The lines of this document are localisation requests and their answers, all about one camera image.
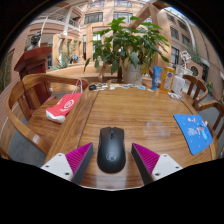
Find wooden armchair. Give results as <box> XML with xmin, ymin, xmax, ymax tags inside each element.
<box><xmin>0</xmin><ymin>73</ymin><xmax>90</xmax><ymax>158</ymax></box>
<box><xmin>181</xmin><ymin>73</ymin><xmax>209</xmax><ymax>108</ymax></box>
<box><xmin>195</xmin><ymin>99</ymin><xmax>224</xmax><ymax>158</ymax></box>

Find red and white bag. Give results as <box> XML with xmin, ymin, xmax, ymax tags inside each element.
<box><xmin>45</xmin><ymin>79</ymin><xmax>84</xmax><ymax>124</ymax></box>

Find yellow liquid soap bottle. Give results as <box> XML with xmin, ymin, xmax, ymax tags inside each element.
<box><xmin>162</xmin><ymin>63</ymin><xmax>176</xmax><ymax>93</ymax></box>

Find blue cartoon print mouse pad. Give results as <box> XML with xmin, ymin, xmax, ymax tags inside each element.
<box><xmin>173</xmin><ymin>113</ymin><xmax>214</xmax><ymax>156</ymax></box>

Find green plant in white pot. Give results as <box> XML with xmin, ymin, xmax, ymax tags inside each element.
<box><xmin>83</xmin><ymin>15</ymin><xmax>171</xmax><ymax>86</ymax></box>

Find white geometric sculpture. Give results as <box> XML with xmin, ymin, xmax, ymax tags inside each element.
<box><xmin>179</xmin><ymin>49</ymin><xmax>194</xmax><ymax>71</ymax></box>

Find dark bust statue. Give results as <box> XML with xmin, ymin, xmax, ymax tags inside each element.
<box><xmin>26</xmin><ymin>30</ymin><xmax>43</xmax><ymax>52</ymax></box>

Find white pump bottle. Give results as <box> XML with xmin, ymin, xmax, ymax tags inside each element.
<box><xmin>171</xmin><ymin>68</ymin><xmax>186</xmax><ymax>96</ymax></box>

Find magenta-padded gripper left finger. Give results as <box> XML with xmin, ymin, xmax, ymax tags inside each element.
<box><xmin>40</xmin><ymin>142</ymin><xmax>94</xmax><ymax>185</ymax></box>

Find dark red wooden podium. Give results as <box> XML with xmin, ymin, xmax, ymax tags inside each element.
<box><xmin>13</xmin><ymin>46</ymin><xmax>54</xmax><ymax>112</ymax></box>

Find black computer mouse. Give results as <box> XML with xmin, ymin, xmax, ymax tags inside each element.
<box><xmin>96</xmin><ymin>126</ymin><xmax>127</xmax><ymax>174</ymax></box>

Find blue tube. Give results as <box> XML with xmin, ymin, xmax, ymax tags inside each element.
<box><xmin>151</xmin><ymin>65</ymin><xmax>163</xmax><ymax>92</ymax></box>

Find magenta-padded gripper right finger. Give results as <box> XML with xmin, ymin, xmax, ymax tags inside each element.
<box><xmin>130</xmin><ymin>142</ymin><xmax>184</xmax><ymax>186</ymax></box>

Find white earphones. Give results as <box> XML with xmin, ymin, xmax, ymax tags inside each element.
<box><xmin>167</xmin><ymin>91</ymin><xmax>183</xmax><ymax>101</ymax></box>

